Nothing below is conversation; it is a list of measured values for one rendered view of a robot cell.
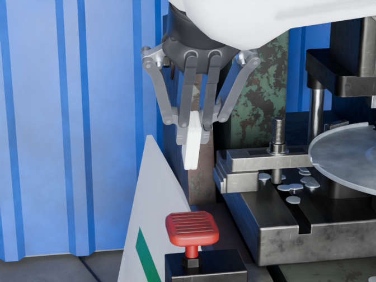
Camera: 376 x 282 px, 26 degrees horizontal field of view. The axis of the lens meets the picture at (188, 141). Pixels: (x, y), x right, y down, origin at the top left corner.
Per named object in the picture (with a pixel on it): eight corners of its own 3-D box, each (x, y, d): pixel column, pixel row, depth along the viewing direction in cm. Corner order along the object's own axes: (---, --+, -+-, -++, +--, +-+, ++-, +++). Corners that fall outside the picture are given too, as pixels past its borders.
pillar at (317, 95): (323, 148, 130) (328, 63, 125) (309, 149, 129) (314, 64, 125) (318, 143, 132) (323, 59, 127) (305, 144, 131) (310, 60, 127)
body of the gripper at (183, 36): (168, 22, 78) (163, 93, 84) (255, 20, 79) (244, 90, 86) (160, -24, 83) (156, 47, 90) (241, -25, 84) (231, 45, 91)
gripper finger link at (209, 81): (203, 32, 86) (216, 31, 87) (197, 108, 95) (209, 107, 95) (208, 55, 84) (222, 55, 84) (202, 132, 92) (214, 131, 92)
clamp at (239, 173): (329, 186, 123) (333, 122, 119) (220, 193, 121) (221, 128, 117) (317, 171, 129) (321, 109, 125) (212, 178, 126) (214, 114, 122)
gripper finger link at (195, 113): (191, 110, 94) (198, 109, 94) (187, 151, 99) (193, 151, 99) (195, 128, 92) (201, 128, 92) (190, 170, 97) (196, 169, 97)
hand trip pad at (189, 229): (220, 289, 99) (221, 233, 96) (172, 293, 98) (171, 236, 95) (210, 261, 105) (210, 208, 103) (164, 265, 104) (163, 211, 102)
